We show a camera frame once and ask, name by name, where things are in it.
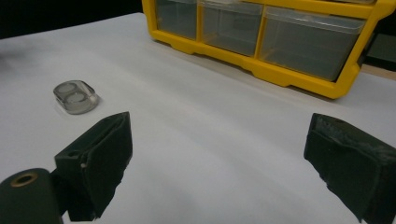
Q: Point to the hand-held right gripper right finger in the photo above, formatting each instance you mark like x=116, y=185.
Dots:
x=355, y=168

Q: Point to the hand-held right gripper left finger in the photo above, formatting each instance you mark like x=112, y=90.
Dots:
x=102, y=161

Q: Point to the small clear plastic case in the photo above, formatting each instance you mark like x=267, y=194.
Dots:
x=75, y=97

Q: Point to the yellow drawer organizer cabinet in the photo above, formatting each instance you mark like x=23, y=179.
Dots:
x=311, y=71

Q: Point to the clear plastic drawer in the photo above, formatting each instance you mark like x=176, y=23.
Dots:
x=232, y=29
x=308, y=46
x=176, y=18

